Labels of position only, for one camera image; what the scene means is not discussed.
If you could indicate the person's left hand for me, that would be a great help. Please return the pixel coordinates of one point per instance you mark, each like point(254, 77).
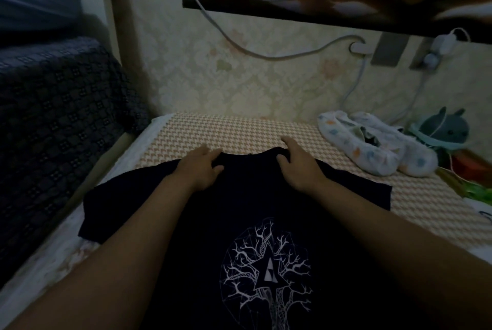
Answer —
point(198, 171)

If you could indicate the person's right hand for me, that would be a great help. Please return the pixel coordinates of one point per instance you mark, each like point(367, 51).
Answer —
point(304, 168)

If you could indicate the black tree print t-shirt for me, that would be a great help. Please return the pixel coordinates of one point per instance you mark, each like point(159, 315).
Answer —
point(261, 218)

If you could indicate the person's right forearm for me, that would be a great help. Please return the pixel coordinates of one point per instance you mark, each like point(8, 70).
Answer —
point(407, 257)

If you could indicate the person's left forearm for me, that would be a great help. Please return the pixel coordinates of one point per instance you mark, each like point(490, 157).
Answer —
point(100, 264)

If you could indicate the teal round bunny lamp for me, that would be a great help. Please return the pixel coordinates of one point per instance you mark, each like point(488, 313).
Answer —
point(440, 128)

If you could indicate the dark patterned bed cover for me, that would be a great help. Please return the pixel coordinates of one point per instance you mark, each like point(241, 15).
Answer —
point(54, 126)

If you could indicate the green toy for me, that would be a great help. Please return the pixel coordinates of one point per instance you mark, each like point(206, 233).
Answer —
point(469, 189)

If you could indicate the red toy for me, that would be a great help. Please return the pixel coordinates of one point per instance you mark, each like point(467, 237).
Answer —
point(473, 166)

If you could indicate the white charger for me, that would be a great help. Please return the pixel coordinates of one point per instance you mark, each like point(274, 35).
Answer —
point(438, 48)

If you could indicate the white wall plug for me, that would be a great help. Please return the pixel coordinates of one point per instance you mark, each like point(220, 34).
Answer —
point(361, 48)

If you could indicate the grey wall socket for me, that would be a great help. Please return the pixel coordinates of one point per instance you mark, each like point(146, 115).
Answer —
point(390, 49)

